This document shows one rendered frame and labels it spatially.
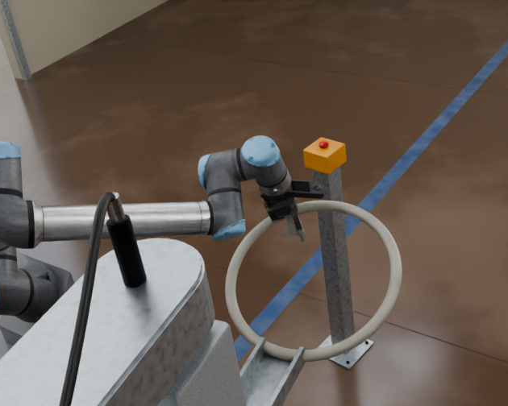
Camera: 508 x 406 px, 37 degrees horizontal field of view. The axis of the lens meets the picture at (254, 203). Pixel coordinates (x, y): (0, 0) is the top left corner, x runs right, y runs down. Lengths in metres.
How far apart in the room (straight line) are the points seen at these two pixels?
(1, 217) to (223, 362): 0.67
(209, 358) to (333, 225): 1.77
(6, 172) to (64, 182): 3.49
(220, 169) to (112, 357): 0.89
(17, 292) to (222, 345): 1.13
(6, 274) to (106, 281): 1.09
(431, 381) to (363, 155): 1.98
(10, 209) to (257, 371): 0.73
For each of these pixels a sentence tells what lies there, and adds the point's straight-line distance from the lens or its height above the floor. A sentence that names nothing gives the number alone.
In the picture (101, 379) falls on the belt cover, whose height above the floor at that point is 1.74.
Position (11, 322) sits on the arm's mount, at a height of 0.95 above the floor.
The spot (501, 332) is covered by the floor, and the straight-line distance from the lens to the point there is 3.69.
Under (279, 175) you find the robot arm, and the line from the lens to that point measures 2.00.
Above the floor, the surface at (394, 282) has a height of 1.25.
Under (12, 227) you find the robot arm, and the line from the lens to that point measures 1.83.
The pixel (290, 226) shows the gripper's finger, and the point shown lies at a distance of 2.16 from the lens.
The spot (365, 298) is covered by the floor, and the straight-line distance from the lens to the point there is 3.85.
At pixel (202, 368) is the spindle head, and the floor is 1.58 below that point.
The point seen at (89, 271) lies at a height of 1.89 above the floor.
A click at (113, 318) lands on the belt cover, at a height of 1.74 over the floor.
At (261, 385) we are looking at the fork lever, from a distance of 1.94.
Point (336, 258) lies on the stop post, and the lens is 3.18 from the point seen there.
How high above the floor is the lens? 2.53
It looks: 33 degrees down
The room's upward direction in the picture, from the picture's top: 9 degrees counter-clockwise
